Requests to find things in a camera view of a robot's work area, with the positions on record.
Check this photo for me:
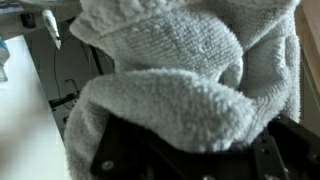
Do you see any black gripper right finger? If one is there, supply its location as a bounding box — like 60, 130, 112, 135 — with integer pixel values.
251, 113, 320, 180

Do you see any white terry cloth towel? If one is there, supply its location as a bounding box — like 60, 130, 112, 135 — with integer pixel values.
63, 0, 303, 180

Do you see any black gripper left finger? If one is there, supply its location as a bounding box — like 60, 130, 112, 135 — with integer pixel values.
89, 113, 201, 180

